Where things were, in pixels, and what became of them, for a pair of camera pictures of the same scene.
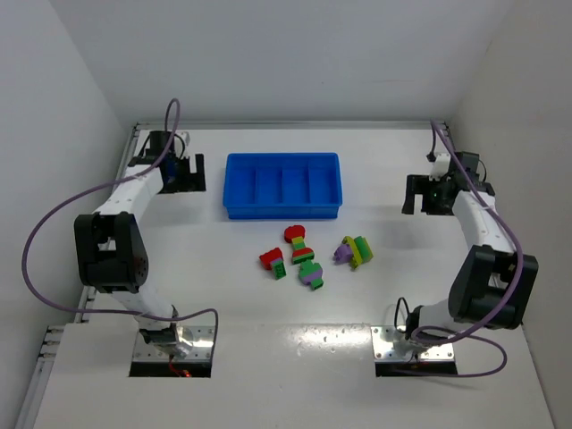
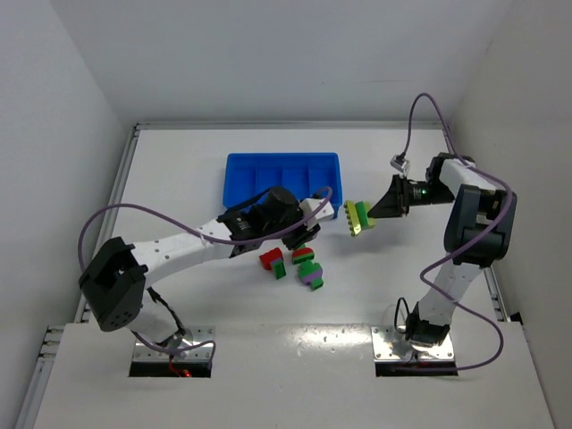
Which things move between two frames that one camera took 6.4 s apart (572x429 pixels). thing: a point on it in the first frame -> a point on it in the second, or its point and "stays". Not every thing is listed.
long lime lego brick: x=356 y=259 -> x=353 y=217
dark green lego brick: x=365 y=250 -> x=361 y=211
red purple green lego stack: x=273 y=260 stays
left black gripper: x=184 y=174 -> x=302 y=235
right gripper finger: x=417 y=184 -> x=395 y=189
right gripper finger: x=408 y=205 -> x=389 y=206
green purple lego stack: x=312 y=273 stays
